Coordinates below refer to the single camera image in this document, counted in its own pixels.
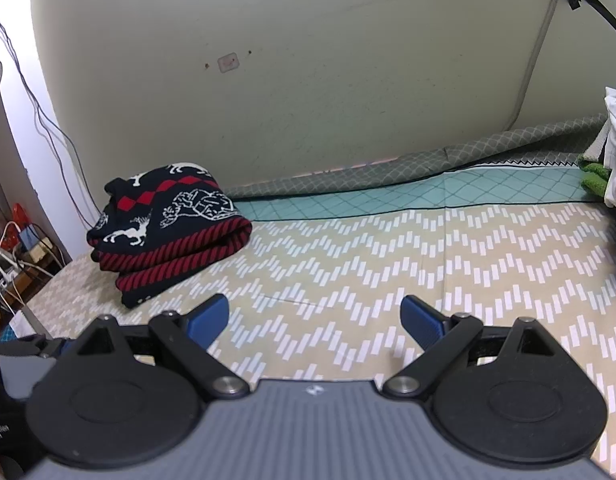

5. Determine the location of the dark reindeer print sweater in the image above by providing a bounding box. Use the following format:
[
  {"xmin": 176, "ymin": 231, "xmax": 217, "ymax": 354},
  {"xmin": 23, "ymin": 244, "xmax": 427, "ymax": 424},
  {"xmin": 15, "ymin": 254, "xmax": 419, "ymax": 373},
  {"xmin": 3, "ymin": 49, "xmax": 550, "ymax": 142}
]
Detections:
[{"xmin": 86, "ymin": 161, "xmax": 253, "ymax": 310}]

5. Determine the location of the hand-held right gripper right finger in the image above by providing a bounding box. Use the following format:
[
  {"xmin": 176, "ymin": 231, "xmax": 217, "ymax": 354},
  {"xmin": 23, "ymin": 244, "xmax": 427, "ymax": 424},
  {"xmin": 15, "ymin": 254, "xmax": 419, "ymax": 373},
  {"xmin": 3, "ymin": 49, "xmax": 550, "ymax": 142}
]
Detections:
[{"xmin": 383, "ymin": 295, "xmax": 557, "ymax": 402}]

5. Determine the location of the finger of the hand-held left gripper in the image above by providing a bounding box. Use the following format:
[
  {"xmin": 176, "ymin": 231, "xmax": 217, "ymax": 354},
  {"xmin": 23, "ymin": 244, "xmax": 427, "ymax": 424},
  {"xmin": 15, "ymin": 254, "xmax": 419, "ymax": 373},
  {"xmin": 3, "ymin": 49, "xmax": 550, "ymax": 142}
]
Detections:
[{"xmin": 10, "ymin": 333, "xmax": 73, "ymax": 362}]

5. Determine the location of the red plastic bag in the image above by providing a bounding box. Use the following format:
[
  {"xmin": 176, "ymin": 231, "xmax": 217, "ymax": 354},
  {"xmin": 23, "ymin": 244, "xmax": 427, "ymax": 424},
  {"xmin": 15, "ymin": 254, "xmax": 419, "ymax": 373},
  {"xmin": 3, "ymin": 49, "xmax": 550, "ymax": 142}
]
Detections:
[{"xmin": 9, "ymin": 202, "xmax": 30, "ymax": 235}]

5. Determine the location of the zigzag patterned bed sheet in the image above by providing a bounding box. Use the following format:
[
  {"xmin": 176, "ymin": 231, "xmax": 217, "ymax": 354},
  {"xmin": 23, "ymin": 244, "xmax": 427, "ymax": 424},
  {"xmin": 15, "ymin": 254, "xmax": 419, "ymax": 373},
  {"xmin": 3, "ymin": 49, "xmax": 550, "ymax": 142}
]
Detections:
[{"xmin": 25, "ymin": 166, "xmax": 616, "ymax": 480}]

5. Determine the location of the green cloth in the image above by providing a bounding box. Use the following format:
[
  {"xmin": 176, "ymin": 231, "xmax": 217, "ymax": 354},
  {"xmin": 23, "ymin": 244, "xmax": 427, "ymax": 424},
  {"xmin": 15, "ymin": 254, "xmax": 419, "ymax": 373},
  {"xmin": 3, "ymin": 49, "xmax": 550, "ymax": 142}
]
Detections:
[{"xmin": 577, "ymin": 152, "xmax": 610, "ymax": 197}]

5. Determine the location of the white wall cable duct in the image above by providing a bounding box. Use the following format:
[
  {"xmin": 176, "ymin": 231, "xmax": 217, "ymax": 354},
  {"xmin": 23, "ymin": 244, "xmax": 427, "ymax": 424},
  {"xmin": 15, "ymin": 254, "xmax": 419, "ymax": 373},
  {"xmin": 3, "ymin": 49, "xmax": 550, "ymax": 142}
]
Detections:
[{"xmin": 505, "ymin": 0, "xmax": 559, "ymax": 128}]

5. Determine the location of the thin dark wall cable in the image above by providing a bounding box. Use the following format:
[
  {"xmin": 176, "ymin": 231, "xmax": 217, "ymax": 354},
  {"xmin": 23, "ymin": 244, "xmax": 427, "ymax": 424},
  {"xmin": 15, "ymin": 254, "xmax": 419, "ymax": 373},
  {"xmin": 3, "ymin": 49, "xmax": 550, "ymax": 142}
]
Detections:
[{"xmin": 0, "ymin": 12, "xmax": 89, "ymax": 228}]

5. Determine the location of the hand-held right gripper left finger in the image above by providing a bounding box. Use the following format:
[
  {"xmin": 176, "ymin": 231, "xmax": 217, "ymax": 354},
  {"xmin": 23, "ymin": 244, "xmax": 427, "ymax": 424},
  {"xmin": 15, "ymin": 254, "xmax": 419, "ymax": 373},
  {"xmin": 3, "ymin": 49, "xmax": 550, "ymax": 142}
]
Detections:
[{"xmin": 77, "ymin": 293, "xmax": 250, "ymax": 403}]

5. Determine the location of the wooden side table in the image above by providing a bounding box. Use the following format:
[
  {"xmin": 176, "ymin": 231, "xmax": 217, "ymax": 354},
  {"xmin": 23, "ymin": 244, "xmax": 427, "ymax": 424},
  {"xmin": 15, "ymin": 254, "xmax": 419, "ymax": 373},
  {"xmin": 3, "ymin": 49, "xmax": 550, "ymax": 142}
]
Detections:
[{"xmin": 15, "ymin": 242, "xmax": 64, "ymax": 278}]

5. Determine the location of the grey quilted mattress pad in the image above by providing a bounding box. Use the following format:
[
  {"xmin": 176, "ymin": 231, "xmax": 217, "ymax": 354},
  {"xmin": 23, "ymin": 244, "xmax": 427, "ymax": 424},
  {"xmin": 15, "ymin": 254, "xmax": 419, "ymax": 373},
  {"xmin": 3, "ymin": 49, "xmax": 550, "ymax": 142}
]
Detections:
[{"xmin": 222, "ymin": 113, "xmax": 610, "ymax": 202}]

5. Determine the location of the thin grey wall cable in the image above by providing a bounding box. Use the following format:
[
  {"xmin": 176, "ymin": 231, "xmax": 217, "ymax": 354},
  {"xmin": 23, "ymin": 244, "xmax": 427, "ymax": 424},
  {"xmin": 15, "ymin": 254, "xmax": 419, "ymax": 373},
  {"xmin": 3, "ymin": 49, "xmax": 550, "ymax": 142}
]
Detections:
[{"xmin": 0, "ymin": 15, "xmax": 100, "ymax": 223}]

